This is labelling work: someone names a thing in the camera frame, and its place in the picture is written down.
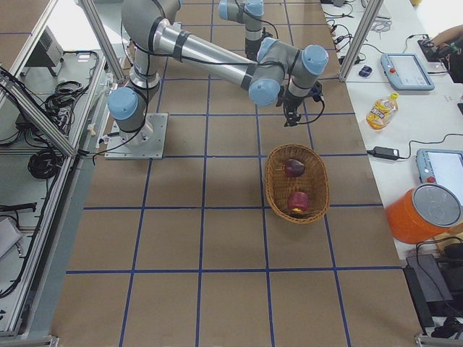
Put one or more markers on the orange cylindrical container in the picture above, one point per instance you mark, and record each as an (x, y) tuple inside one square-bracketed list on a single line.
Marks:
[(422, 213)]

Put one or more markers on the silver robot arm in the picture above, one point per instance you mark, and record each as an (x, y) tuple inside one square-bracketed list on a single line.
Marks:
[(280, 73), (250, 14)]

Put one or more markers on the aluminium frame post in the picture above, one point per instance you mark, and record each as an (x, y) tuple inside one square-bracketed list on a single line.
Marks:
[(96, 24), (359, 38)]

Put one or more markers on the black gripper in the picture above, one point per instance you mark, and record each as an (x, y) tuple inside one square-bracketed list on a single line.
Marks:
[(292, 104), (251, 48)]

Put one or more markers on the red apple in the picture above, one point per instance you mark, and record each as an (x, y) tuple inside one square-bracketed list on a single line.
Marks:
[(298, 202)]

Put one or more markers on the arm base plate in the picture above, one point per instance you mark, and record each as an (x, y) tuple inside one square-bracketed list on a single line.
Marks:
[(148, 144)]

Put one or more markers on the black power adapter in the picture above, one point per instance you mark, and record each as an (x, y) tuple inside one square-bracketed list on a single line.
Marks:
[(384, 153)]

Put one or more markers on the blue teach pendant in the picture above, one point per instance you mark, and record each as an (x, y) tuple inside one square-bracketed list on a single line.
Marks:
[(443, 167), (405, 72)]

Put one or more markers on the dark blue pouch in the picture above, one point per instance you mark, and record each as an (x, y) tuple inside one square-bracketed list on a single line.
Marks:
[(365, 71)]

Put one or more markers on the wicker basket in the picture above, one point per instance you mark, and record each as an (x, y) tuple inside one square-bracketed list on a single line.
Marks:
[(314, 182)]

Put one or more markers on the orange drink bottle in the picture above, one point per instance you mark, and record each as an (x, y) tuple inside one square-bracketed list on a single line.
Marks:
[(382, 111)]

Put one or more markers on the dark purple apple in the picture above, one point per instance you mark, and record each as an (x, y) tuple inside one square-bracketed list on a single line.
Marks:
[(293, 168)]

